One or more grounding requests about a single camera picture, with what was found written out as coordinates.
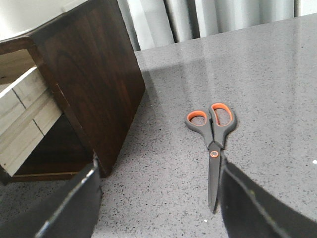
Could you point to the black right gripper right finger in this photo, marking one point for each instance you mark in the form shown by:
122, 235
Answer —
249, 211

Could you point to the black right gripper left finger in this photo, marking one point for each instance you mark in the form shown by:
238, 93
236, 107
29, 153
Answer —
71, 212

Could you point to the light wood drawer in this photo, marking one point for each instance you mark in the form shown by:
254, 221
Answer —
27, 109

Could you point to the dark wooden drawer cabinet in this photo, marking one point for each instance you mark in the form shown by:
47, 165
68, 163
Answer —
87, 60

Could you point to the white tray on cabinet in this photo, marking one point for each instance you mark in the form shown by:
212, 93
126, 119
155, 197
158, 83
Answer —
18, 17

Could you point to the white curtain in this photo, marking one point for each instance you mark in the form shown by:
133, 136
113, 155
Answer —
156, 23

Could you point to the black orange handled scissors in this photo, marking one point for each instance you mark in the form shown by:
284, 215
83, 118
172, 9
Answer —
207, 124

